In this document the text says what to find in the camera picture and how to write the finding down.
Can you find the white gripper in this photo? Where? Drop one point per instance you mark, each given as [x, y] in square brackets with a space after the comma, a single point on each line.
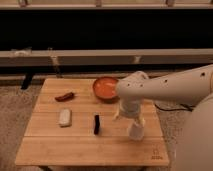
[130, 109]

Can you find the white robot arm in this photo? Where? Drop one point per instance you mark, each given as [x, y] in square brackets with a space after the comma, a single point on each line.
[194, 151]

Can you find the black upright eraser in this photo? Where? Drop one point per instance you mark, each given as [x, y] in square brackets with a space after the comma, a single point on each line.
[97, 124]

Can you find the white eraser block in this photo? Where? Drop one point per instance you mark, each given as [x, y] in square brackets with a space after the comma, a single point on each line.
[65, 118]

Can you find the orange bowl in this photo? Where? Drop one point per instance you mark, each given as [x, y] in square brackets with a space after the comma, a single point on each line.
[104, 88]

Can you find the brown sausage-shaped object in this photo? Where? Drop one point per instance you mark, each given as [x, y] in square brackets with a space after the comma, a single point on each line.
[65, 97]

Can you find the wooden table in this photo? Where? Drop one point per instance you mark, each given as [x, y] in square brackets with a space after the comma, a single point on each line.
[46, 143]

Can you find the black table leg stand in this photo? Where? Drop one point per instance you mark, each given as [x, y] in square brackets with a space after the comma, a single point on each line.
[27, 81]

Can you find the grey metal rail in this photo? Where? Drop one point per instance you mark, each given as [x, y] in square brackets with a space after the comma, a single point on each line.
[15, 58]

